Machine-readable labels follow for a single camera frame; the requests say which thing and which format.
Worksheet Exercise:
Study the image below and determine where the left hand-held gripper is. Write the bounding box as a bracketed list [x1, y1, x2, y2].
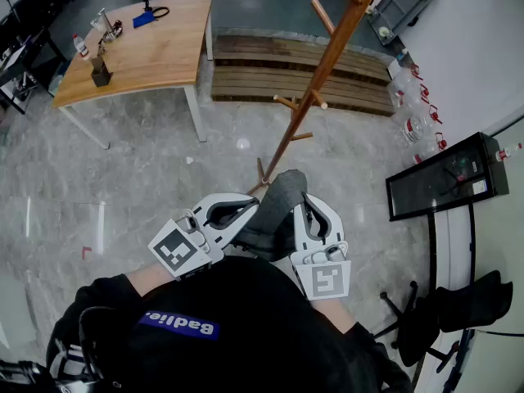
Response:
[147, 192, 261, 282]

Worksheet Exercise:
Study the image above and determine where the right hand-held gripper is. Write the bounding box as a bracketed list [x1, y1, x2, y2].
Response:
[289, 192, 353, 301]

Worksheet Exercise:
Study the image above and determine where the dark grey cloth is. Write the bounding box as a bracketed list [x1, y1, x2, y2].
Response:
[233, 169, 309, 264]

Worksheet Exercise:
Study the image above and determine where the brown wooden coat rack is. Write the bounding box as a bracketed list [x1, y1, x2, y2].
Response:
[245, 0, 388, 196]

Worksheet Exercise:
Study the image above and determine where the person's right forearm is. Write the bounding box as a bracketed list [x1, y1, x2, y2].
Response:
[314, 299, 357, 335]

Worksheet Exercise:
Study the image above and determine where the person's left forearm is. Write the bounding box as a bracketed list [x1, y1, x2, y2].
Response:
[124, 262, 181, 298]

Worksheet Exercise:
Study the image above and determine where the person's black shirt torso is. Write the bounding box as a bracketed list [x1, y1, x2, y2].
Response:
[45, 255, 414, 393]

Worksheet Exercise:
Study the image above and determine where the wooden slatted pallet platform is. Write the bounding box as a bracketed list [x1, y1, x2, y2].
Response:
[210, 34, 396, 117]

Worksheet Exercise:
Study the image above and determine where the cluster of clear water jugs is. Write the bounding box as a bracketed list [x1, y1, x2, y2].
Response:
[386, 61, 449, 167]

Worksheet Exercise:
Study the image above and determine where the black office chair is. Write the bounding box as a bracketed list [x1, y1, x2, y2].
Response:
[374, 270, 515, 374]

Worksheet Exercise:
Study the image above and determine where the wooden table with white legs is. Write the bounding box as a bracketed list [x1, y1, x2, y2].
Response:
[52, 0, 215, 150]

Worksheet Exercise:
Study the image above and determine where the dark brown pen holder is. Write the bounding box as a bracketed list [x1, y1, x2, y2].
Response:
[90, 55, 113, 88]

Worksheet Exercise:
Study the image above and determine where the small red capped bottle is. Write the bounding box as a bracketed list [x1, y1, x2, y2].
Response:
[495, 142, 524, 162]

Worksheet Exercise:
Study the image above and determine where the blue box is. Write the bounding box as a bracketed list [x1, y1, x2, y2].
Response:
[132, 11, 159, 29]

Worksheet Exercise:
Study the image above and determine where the clear plastic water bottle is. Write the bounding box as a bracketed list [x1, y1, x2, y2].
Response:
[72, 34, 91, 61]

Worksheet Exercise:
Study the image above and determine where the grey platform trolley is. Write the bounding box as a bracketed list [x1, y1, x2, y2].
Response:
[365, 0, 441, 47]

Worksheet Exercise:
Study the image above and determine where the black desk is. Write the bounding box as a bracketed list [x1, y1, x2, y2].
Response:
[0, 0, 69, 115]

